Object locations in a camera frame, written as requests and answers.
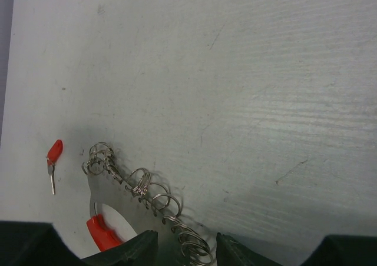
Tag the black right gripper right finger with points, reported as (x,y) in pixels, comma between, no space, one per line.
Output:
(333,250)

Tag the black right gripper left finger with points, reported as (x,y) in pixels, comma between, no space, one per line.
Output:
(38,243)

